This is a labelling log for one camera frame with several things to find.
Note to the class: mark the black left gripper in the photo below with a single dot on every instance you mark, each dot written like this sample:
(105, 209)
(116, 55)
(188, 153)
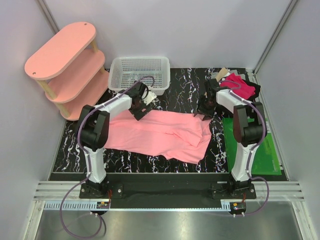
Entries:
(138, 114)

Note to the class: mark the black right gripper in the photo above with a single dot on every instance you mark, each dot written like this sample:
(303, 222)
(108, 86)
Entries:
(208, 114)

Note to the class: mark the light pink t-shirt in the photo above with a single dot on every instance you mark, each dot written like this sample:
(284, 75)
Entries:
(174, 135)

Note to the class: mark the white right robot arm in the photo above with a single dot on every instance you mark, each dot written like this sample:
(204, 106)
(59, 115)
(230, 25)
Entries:
(249, 131)

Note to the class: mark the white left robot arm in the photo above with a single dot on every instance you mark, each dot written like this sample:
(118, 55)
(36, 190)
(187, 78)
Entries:
(92, 131)

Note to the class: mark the white plastic mesh basket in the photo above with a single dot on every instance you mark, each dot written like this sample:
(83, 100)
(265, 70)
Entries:
(124, 71)

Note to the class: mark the grey cloth piece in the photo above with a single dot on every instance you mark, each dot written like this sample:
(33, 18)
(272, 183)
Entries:
(214, 75)

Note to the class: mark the beige folded cloth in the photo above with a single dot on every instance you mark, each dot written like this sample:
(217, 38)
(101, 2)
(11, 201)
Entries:
(221, 74)

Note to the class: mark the magenta folded t-shirt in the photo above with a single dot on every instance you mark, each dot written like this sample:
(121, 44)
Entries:
(241, 86)

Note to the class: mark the black folded t-shirt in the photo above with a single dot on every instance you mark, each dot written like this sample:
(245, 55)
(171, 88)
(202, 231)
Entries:
(256, 92)

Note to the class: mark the pink three-tier wooden shelf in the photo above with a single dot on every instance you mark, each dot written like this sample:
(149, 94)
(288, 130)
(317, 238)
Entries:
(70, 69)

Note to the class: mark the green cutting mat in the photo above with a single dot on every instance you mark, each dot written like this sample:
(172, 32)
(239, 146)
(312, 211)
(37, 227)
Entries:
(265, 160)

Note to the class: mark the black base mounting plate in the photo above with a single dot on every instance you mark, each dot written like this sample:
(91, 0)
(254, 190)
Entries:
(168, 190)

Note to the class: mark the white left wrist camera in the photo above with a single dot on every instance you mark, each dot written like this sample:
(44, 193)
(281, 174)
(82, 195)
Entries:
(149, 97)

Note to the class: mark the white slotted cable duct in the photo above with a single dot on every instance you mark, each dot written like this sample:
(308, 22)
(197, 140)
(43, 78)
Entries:
(77, 205)

